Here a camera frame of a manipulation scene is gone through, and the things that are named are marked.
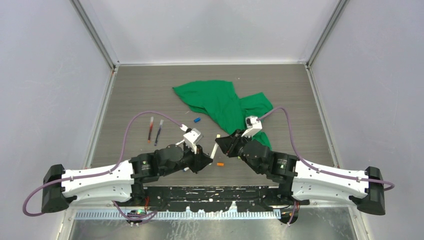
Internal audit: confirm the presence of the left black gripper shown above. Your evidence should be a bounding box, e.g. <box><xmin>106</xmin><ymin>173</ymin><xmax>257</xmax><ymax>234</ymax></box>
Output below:
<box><xmin>160</xmin><ymin>142</ymin><xmax>212</xmax><ymax>177</ymax></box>

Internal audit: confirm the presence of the red orange pen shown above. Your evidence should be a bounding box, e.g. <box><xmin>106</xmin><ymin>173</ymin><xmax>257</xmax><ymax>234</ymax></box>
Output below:
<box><xmin>147</xmin><ymin>116</ymin><xmax>154</xmax><ymax>143</ymax></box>

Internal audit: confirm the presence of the green cloth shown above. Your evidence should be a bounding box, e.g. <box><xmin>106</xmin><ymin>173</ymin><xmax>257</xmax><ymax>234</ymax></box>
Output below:
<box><xmin>172</xmin><ymin>80</ymin><xmax>274</xmax><ymax>134</ymax></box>

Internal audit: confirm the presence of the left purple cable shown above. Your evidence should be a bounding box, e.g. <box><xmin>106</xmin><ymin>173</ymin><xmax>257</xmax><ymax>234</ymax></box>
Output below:
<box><xmin>22</xmin><ymin>111</ymin><xmax>188</xmax><ymax>226</ymax></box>

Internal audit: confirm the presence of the white marker green tip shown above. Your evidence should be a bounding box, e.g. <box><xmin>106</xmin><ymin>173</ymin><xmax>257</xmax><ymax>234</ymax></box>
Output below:
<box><xmin>210</xmin><ymin>143</ymin><xmax>219</xmax><ymax>160</ymax></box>

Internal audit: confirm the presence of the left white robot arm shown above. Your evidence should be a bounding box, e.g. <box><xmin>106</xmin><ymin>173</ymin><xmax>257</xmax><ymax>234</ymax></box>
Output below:
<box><xmin>41</xmin><ymin>144</ymin><xmax>213</xmax><ymax>214</ymax></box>

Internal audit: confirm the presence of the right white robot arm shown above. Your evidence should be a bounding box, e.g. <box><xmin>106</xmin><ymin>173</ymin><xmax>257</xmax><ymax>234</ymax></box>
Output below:
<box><xmin>215</xmin><ymin>130</ymin><xmax>386</xmax><ymax>216</ymax></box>

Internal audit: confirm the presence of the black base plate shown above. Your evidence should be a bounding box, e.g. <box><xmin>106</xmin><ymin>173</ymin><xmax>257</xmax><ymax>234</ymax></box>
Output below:
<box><xmin>117</xmin><ymin>185</ymin><xmax>295</xmax><ymax>213</ymax></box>

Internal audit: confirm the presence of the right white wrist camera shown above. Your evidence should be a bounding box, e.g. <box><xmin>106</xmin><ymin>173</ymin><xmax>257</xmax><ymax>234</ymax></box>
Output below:
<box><xmin>241</xmin><ymin>115</ymin><xmax>263</xmax><ymax>138</ymax></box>

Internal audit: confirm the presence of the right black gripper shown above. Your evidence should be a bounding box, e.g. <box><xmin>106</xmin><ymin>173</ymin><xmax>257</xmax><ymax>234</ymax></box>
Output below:
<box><xmin>215</xmin><ymin>129</ymin><xmax>263</xmax><ymax>175</ymax></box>

